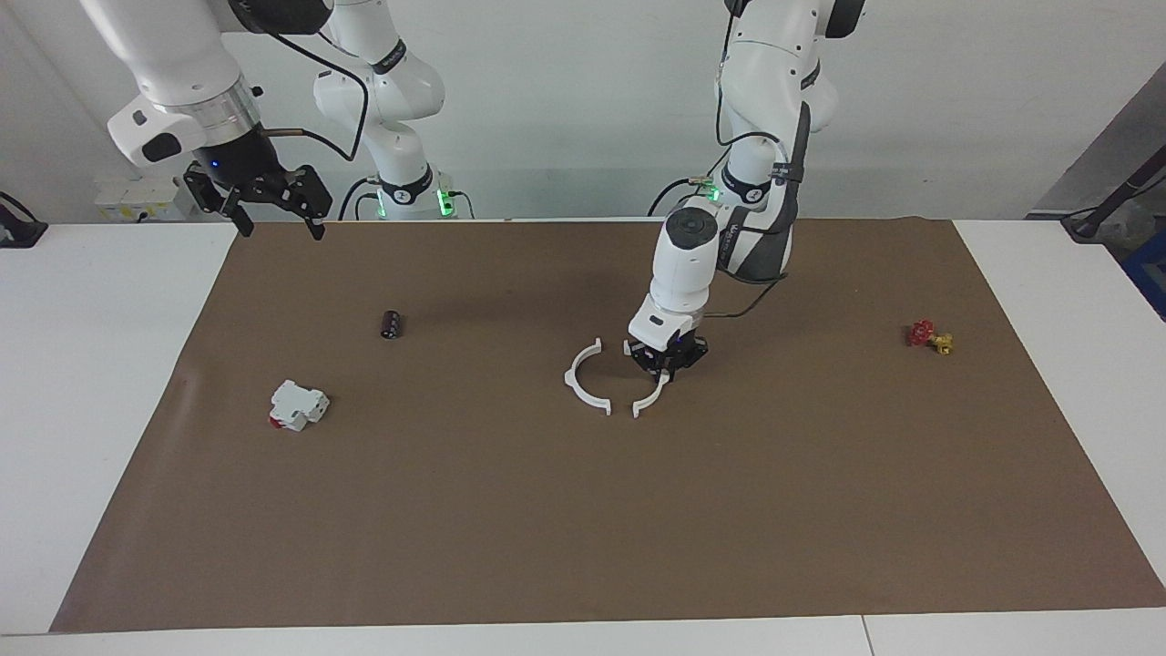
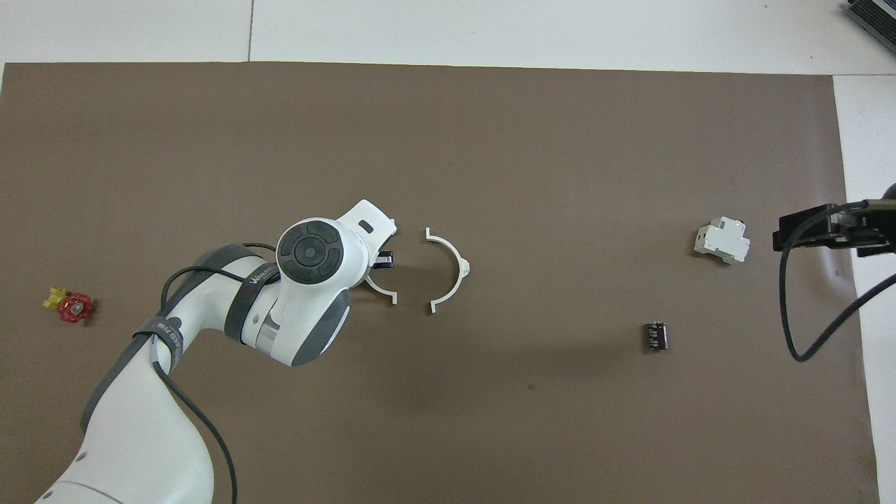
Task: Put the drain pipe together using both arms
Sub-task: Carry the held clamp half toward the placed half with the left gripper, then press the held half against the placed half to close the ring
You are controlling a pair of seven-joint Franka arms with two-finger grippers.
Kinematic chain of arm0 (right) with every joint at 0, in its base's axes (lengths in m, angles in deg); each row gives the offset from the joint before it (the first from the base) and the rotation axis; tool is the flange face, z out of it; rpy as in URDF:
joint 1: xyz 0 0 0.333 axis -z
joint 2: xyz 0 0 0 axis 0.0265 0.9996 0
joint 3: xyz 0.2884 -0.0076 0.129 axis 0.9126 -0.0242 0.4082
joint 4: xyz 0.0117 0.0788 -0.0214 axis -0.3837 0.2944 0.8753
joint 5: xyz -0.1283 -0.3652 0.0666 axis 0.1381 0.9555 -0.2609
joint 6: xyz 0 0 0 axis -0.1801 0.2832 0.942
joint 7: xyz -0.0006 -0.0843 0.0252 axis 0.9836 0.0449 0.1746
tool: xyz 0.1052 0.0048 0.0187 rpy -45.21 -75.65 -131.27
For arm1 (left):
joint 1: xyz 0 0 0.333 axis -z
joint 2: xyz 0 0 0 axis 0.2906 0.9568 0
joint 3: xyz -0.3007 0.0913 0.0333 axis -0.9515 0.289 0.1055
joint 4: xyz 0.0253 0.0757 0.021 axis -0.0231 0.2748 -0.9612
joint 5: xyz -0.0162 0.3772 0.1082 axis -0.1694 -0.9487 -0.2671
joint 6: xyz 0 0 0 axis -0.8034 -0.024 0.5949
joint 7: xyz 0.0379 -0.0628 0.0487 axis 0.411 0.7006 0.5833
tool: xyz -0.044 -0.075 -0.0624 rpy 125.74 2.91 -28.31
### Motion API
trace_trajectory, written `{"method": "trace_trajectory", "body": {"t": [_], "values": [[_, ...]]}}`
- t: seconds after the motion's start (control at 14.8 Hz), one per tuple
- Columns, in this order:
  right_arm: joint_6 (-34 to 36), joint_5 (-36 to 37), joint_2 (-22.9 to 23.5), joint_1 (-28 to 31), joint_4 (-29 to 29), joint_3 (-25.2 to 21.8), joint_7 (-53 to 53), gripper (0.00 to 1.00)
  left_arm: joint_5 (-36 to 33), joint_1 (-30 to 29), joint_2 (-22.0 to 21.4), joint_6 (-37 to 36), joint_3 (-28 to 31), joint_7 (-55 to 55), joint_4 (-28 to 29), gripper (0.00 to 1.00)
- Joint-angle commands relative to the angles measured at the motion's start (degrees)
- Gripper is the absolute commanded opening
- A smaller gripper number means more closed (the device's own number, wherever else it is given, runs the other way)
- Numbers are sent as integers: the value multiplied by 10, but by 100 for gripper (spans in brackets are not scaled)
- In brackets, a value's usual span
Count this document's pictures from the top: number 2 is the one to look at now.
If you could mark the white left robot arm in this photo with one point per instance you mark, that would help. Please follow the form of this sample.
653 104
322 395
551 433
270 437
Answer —
140 420

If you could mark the red and yellow valve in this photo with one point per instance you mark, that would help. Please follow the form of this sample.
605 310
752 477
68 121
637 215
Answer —
75 308

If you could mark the white circuit breaker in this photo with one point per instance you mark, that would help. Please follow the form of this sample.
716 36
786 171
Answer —
721 241

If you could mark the black cylindrical capacitor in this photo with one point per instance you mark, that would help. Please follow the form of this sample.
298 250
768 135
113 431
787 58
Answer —
656 337

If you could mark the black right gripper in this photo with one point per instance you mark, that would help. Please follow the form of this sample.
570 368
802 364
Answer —
868 234

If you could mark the grey ribbed device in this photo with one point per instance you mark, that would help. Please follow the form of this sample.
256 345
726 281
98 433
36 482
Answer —
873 14

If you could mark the brown table mat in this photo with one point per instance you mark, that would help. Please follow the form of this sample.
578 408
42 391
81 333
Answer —
560 420

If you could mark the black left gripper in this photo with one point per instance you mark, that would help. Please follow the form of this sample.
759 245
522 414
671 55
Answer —
383 260

